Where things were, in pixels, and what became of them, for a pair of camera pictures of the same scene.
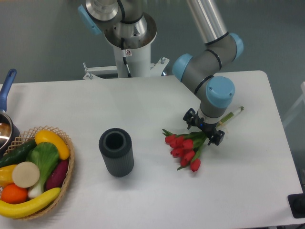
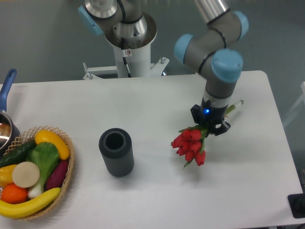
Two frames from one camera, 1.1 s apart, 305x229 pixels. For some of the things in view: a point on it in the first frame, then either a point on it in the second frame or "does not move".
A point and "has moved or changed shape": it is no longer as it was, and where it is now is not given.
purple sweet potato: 57,177 does not move
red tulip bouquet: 187,147 has moved or changed shape
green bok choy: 45,155 does not move
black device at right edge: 297,204 does not move
